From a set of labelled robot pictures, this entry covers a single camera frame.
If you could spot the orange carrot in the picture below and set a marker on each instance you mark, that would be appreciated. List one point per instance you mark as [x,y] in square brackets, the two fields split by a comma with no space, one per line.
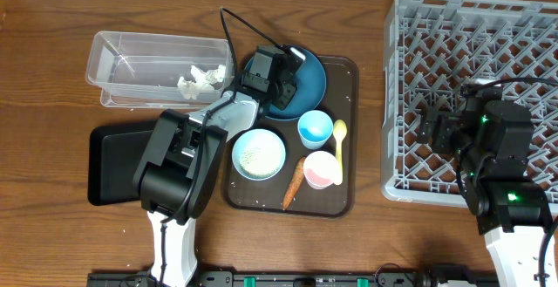
[294,185]

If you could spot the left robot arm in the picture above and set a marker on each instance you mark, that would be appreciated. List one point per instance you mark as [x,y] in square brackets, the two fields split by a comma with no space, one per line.
[177,171]

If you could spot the pink white cup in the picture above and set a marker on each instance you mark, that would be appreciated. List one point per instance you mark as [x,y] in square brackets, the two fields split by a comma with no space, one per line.
[321,169]

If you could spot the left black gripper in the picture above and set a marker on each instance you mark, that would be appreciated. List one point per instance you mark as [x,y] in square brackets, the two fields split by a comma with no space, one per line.
[287,96]

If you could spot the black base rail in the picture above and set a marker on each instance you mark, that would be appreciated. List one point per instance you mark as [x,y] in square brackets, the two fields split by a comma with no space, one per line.
[386,275]

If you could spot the dark blue plate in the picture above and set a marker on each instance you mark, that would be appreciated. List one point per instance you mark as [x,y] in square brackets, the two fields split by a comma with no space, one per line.
[311,85]

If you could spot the light blue cup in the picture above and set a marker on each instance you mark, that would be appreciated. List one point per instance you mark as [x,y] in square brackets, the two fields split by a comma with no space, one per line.
[315,128]

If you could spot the clear plastic waste bin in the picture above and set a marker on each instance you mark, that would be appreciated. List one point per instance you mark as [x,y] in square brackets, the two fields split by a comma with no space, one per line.
[141,70]

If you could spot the brown serving tray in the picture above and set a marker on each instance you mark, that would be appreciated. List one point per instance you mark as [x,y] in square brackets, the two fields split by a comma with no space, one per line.
[340,103]

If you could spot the yellow plastic spoon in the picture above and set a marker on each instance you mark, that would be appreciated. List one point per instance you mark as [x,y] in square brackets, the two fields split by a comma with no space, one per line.
[339,132]

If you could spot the grey dishwasher rack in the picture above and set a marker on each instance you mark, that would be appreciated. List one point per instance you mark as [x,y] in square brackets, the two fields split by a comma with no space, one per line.
[432,48]

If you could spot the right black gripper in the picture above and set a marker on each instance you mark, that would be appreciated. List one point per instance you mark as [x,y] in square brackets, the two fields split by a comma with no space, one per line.
[446,122]

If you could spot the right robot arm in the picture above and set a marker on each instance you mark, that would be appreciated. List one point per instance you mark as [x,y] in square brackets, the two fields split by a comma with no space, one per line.
[490,143]

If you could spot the light blue rice bowl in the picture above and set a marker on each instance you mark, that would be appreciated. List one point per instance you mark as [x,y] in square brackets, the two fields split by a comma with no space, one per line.
[258,154]

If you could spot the white tissue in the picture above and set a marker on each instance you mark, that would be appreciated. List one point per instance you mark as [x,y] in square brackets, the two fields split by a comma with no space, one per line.
[201,81]

